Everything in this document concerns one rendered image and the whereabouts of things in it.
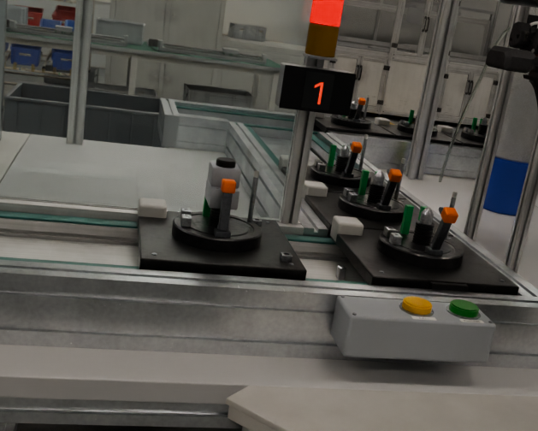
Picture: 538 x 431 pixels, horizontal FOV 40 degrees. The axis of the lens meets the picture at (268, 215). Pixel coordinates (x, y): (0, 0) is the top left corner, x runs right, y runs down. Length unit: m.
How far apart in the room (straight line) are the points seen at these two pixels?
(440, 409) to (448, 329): 0.10
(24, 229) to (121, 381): 0.39
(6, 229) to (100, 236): 0.15
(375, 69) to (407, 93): 0.58
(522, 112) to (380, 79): 8.26
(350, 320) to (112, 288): 0.31
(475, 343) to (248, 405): 0.33
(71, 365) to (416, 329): 0.45
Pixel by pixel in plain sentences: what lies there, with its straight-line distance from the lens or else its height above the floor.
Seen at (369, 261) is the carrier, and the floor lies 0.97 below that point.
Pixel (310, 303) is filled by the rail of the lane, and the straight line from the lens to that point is 1.03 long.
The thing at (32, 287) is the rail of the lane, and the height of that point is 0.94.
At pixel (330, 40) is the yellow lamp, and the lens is 1.23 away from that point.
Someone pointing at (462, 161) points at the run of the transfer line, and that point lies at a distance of 2.57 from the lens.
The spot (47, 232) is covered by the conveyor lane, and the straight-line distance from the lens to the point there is 1.25.
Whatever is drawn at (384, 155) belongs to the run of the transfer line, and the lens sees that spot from 2.46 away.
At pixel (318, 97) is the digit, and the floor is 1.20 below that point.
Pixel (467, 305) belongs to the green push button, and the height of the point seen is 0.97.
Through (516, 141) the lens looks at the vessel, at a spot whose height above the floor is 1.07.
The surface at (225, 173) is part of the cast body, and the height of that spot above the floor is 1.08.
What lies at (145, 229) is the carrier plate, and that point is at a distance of 1.16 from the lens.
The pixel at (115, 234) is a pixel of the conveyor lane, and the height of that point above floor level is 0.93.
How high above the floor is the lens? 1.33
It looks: 16 degrees down
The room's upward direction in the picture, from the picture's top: 9 degrees clockwise
